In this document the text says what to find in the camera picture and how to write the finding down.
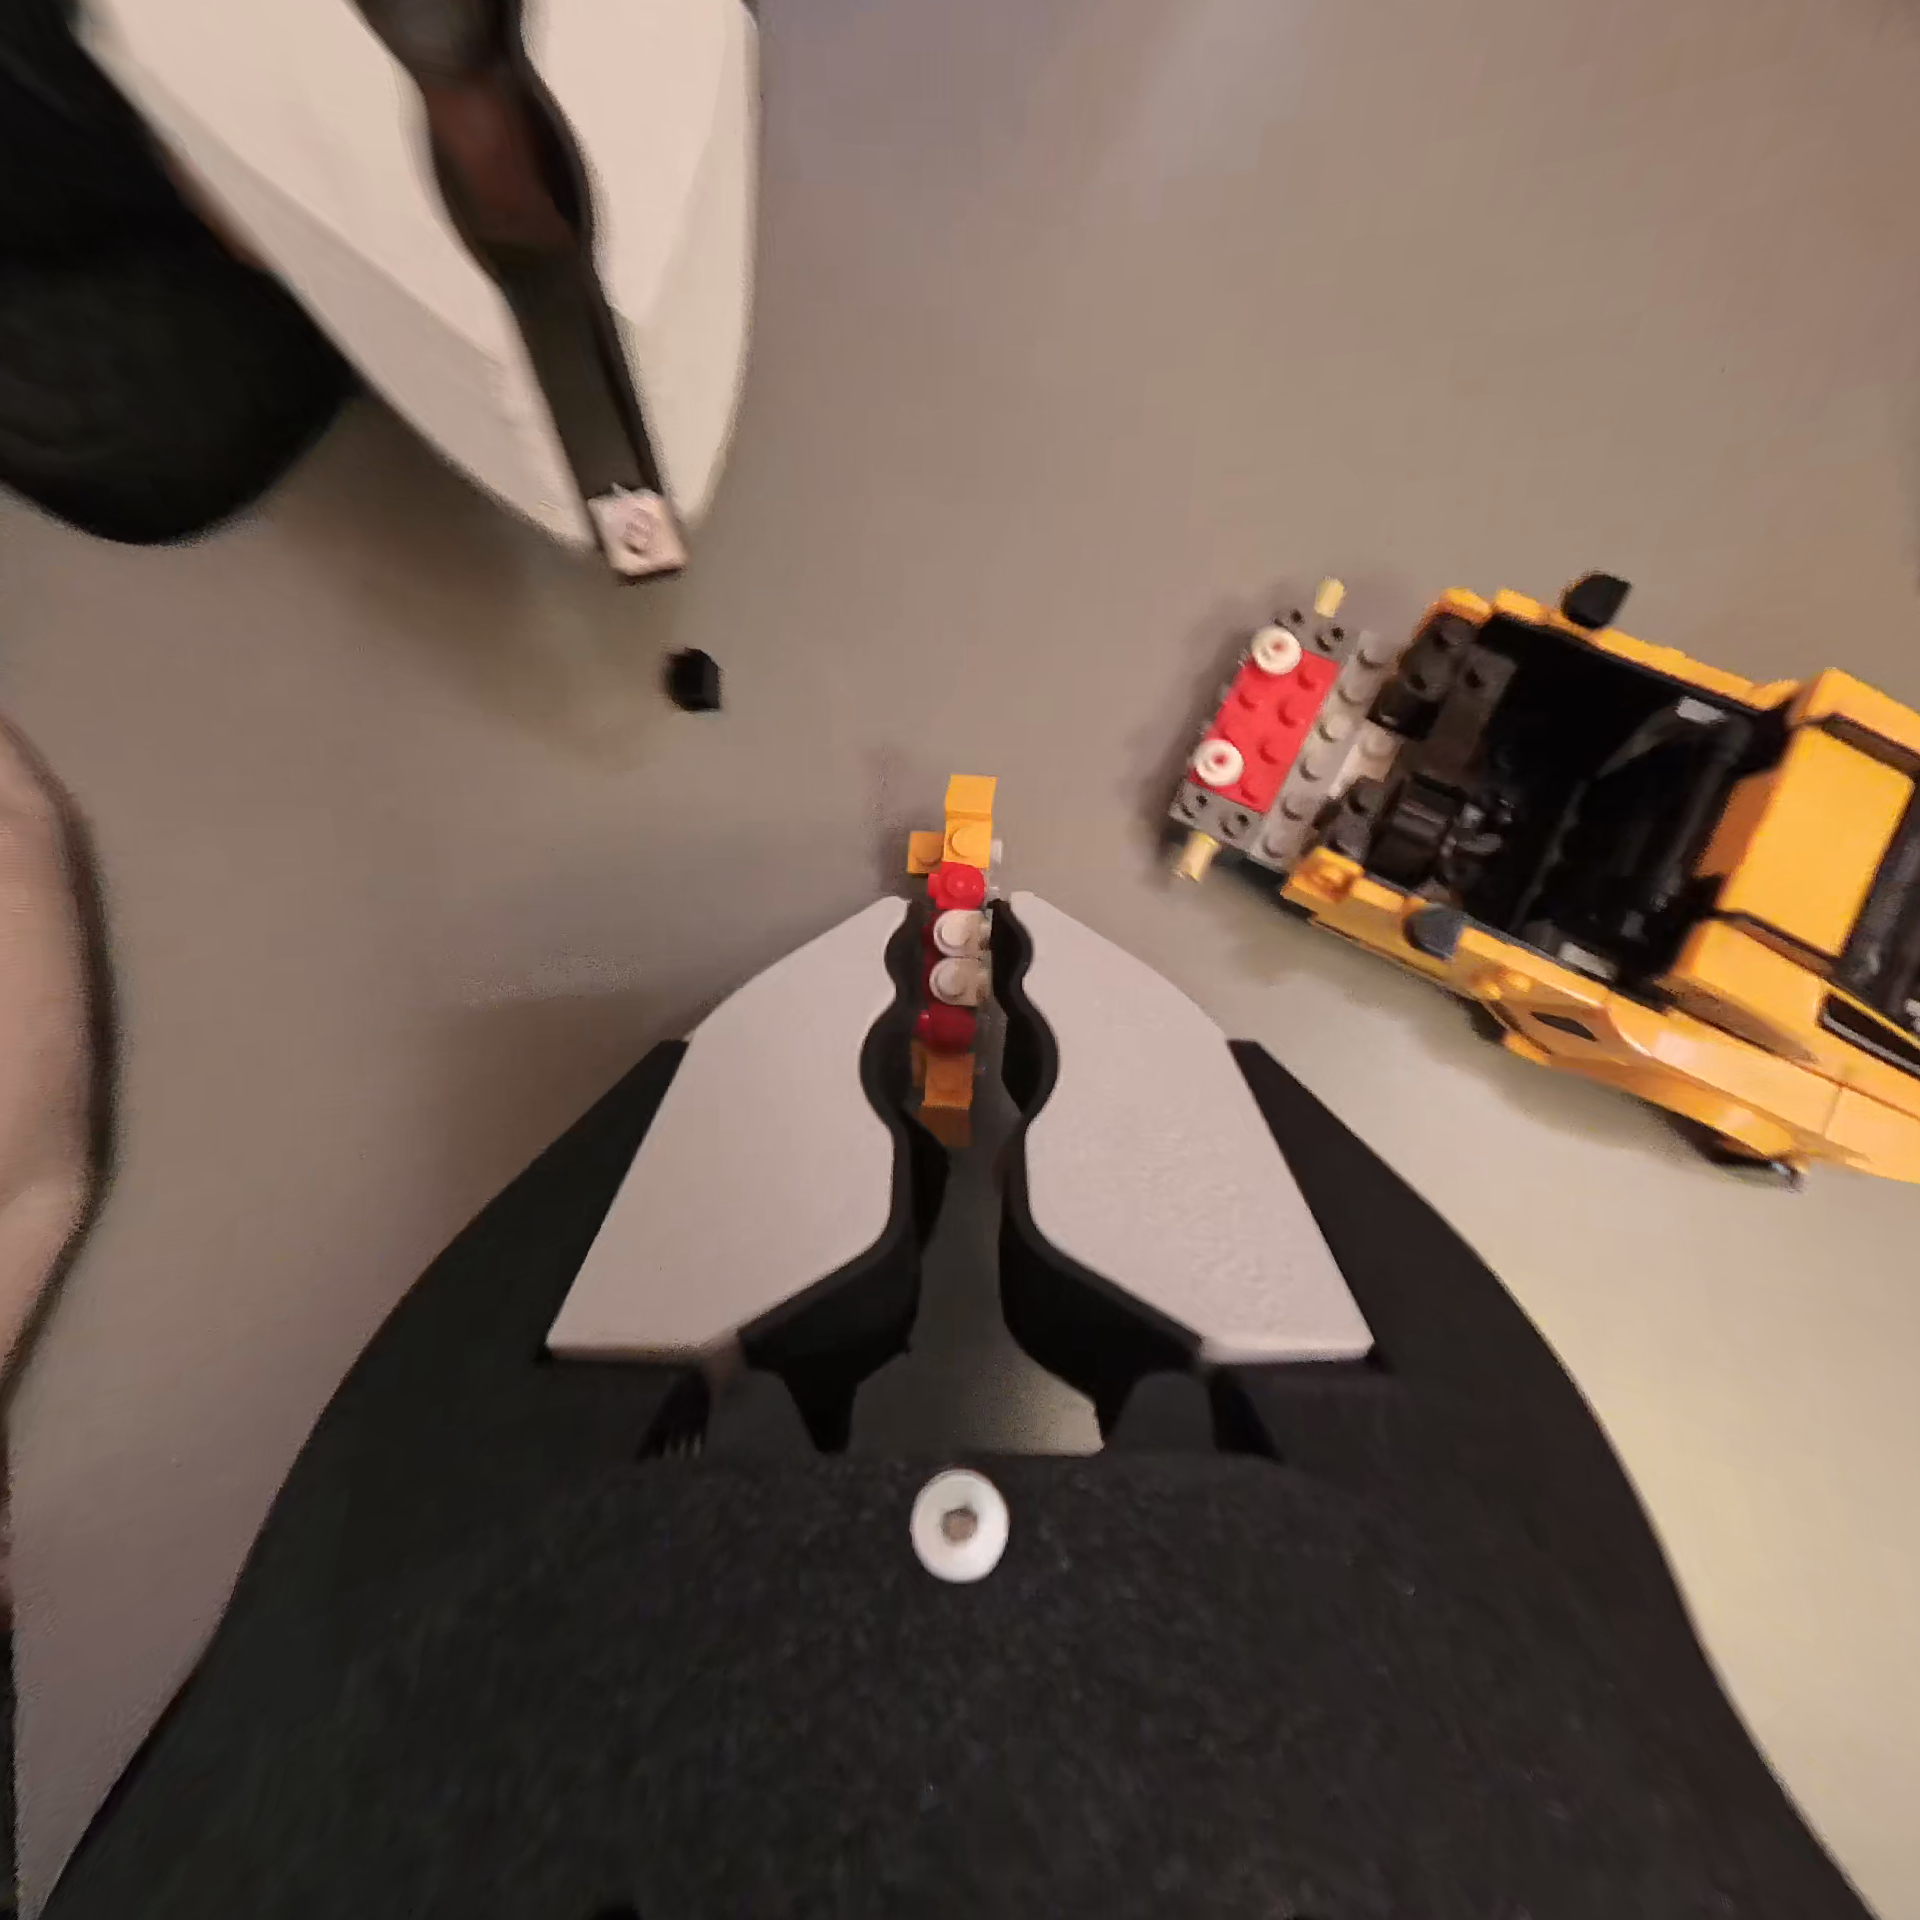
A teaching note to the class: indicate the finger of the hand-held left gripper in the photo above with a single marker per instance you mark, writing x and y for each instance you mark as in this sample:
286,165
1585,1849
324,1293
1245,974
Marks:
346,211
674,196

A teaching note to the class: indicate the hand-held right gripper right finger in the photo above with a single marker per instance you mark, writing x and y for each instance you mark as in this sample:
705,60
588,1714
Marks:
1184,1186

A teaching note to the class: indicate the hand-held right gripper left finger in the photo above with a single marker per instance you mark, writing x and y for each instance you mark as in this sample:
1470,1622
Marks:
735,1186

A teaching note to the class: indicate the red white lego assembly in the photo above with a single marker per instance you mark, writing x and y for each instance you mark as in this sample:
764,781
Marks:
956,961

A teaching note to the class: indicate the black lego piece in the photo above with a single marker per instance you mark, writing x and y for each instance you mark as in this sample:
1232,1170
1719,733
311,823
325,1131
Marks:
692,681

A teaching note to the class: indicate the yellow lego car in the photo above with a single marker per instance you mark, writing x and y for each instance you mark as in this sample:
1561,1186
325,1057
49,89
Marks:
1621,869

